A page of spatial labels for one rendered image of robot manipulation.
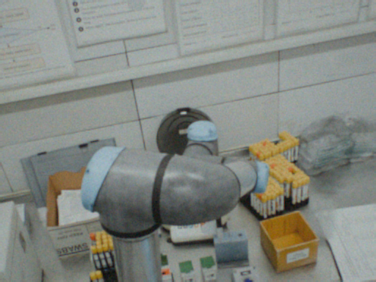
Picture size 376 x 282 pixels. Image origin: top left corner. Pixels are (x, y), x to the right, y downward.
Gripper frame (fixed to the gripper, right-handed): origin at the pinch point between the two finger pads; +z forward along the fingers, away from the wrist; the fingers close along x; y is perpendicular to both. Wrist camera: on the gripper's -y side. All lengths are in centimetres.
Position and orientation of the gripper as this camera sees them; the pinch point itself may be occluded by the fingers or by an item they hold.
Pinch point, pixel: (219, 225)
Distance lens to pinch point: 146.8
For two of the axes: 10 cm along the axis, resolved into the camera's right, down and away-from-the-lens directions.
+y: -9.9, 1.2, 0.4
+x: 0.4, 6.2, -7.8
